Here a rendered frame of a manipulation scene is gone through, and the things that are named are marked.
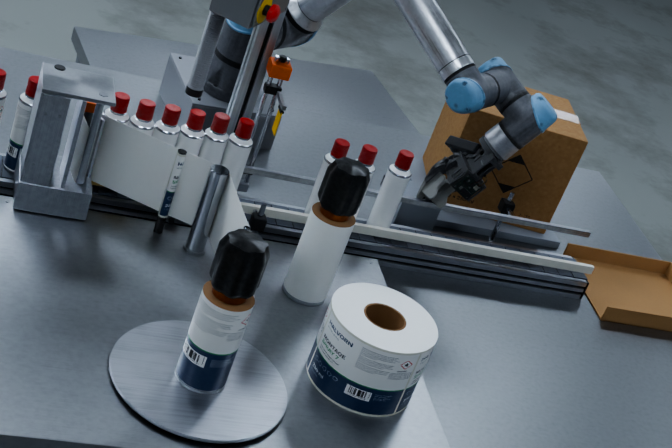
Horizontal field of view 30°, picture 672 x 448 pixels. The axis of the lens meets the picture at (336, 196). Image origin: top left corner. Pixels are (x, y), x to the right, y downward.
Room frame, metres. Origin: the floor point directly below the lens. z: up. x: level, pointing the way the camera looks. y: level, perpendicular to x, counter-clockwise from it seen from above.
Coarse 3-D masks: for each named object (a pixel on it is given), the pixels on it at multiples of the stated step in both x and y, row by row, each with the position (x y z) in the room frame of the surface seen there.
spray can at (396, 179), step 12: (408, 156) 2.44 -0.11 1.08; (396, 168) 2.44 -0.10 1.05; (408, 168) 2.45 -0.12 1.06; (384, 180) 2.44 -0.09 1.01; (396, 180) 2.43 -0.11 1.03; (408, 180) 2.45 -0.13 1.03; (384, 192) 2.43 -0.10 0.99; (396, 192) 2.43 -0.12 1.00; (384, 204) 2.43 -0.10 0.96; (396, 204) 2.44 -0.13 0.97; (372, 216) 2.44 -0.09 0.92; (384, 216) 2.43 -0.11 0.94
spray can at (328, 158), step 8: (336, 144) 2.38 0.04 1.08; (344, 144) 2.38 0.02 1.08; (336, 152) 2.37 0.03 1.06; (344, 152) 2.38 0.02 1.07; (328, 160) 2.37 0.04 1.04; (320, 168) 2.38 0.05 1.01; (320, 176) 2.37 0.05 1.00; (320, 184) 2.37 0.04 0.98; (312, 192) 2.38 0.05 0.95; (312, 200) 2.37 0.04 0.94
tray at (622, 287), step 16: (576, 256) 2.78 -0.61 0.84; (592, 256) 2.80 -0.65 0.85; (608, 256) 2.81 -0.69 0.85; (624, 256) 2.83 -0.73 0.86; (640, 256) 2.85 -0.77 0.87; (592, 272) 2.74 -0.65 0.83; (608, 272) 2.77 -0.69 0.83; (624, 272) 2.80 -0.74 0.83; (640, 272) 2.84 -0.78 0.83; (656, 272) 2.87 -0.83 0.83; (592, 288) 2.66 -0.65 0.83; (608, 288) 2.69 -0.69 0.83; (624, 288) 2.72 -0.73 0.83; (640, 288) 2.75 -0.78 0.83; (656, 288) 2.78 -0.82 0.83; (592, 304) 2.58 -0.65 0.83; (608, 304) 2.61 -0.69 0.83; (624, 304) 2.64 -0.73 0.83; (640, 304) 2.67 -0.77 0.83; (656, 304) 2.70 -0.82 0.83; (608, 320) 2.54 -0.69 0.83; (624, 320) 2.55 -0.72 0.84; (640, 320) 2.57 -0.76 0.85; (656, 320) 2.58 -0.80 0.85
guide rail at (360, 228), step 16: (256, 208) 2.30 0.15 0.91; (272, 208) 2.32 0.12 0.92; (400, 240) 2.42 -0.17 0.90; (416, 240) 2.44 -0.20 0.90; (432, 240) 2.45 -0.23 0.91; (448, 240) 2.47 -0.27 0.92; (496, 256) 2.51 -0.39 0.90; (512, 256) 2.52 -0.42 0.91; (528, 256) 2.54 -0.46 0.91; (544, 256) 2.56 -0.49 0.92
